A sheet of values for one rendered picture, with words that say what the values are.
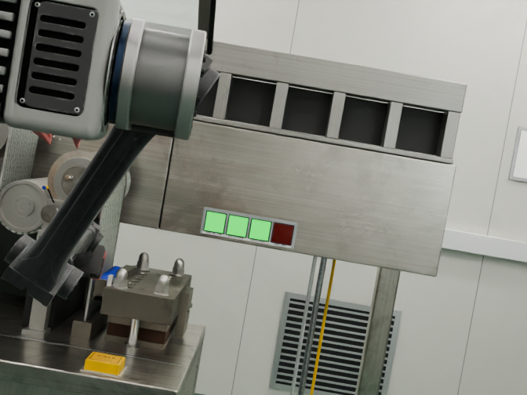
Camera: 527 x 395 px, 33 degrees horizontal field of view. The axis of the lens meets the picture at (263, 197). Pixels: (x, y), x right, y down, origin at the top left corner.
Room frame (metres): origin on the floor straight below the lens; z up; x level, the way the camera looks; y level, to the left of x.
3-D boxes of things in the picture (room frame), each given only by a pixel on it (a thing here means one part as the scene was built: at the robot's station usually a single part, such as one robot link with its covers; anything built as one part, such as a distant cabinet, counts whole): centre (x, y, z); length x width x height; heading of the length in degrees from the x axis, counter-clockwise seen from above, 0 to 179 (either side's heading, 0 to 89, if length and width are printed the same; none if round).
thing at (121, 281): (2.01, 0.29, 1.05); 0.04 x 0.04 x 0.04
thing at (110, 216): (2.14, 0.36, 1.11); 0.23 x 0.01 x 0.18; 179
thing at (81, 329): (2.14, 0.36, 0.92); 0.28 x 0.04 x 0.04; 179
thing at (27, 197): (2.15, 0.54, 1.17); 0.26 x 0.12 x 0.12; 179
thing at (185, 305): (2.19, 0.14, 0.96); 0.10 x 0.03 x 0.11; 179
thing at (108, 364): (1.79, 0.26, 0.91); 0.07 x 0.07 x 0.02; 89
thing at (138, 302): (2.18, 0.24, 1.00); 0.40 x 0.16 x 0.06; 179
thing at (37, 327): (1.98, 0.45, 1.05); 0.06 x 0.05 x 0.31; 179
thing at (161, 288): (2.02, 0.19, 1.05); 0.04 x 0.04 x 0.04
